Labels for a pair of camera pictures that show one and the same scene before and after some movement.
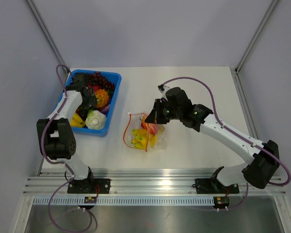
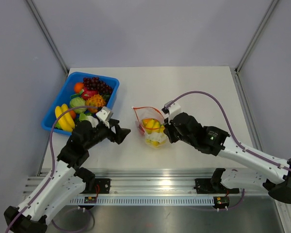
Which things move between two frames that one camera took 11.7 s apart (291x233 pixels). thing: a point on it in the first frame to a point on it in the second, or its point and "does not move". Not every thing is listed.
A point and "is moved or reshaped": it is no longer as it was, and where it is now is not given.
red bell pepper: [153, 128] to [140, 127]
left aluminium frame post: [47, 32] does not move
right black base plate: [207, 186] does not move
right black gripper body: [164, 112] to [174, 135]
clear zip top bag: [139, 134] is moved or reshaped
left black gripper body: [89, 102] to [102, 131]
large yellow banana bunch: [143, 140] to [152, 125]
